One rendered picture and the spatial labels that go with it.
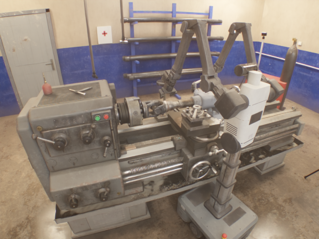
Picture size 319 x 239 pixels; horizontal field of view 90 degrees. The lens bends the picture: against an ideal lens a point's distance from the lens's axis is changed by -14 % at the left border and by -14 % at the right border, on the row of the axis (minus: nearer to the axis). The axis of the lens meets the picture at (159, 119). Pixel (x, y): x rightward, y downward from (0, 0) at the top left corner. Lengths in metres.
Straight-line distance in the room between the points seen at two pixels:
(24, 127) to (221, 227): 1.70
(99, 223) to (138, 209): 0.40
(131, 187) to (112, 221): 0.45
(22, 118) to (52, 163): 0.37
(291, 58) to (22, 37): 5.33
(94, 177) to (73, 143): 0.29
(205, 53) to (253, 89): 0.33
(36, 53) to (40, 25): 0.57
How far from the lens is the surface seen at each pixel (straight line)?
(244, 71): 1.15
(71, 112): 1.25
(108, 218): 1.97
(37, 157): 1.46
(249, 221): 1.93
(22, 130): 1.36
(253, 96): 1.11
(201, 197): 1.96
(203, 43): 1.10
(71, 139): 1.32
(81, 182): 1.44
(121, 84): 4.65
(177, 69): 1.31
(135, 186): 1.74
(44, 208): 2.49
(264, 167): 2.78
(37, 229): 2.36
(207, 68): 1.08
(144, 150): 1.53
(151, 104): 1.54
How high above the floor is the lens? 1.79
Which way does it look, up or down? 29 degrees down
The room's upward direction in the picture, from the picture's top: straight up
